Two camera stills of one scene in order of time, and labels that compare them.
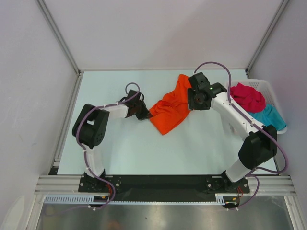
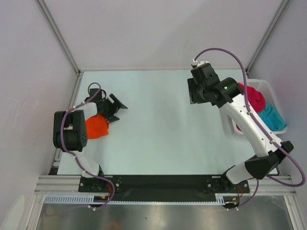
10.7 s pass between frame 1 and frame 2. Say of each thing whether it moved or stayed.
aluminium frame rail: stayed
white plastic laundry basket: stayed
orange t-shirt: moved
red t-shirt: stayed
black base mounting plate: stayed
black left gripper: moved
